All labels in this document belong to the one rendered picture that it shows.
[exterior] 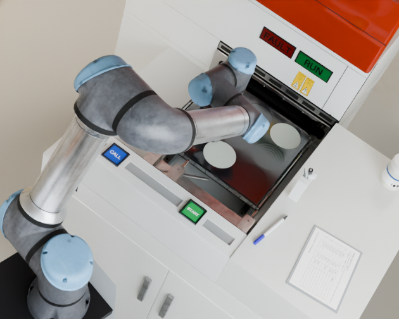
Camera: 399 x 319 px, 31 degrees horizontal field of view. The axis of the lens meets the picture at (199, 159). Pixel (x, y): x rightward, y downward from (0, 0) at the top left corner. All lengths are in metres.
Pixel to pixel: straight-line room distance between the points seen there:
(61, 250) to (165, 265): 0.49
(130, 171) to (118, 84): 0.52
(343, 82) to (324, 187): 0.32
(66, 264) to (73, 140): 0.28
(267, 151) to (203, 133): 0.64
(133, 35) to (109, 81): 1.09
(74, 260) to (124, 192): 0.36
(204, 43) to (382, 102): 1.71
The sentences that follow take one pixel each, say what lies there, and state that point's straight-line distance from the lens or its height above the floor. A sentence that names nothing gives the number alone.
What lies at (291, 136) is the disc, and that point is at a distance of 2.20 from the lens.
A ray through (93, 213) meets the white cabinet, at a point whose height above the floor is 0.72.
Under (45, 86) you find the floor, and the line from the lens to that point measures 3.31.
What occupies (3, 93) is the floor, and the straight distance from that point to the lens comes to 3.26.
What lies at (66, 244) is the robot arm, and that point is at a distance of 1.63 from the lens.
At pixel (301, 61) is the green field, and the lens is 2.15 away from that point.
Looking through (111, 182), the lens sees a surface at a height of 0.91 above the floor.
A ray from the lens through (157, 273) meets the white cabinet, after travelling 2.09.
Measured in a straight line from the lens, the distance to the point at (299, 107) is 2.24.
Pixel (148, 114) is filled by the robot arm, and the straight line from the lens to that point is 1.39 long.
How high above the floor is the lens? 2.50
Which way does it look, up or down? 51 degrees down
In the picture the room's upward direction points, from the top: 23 degrees clockwise
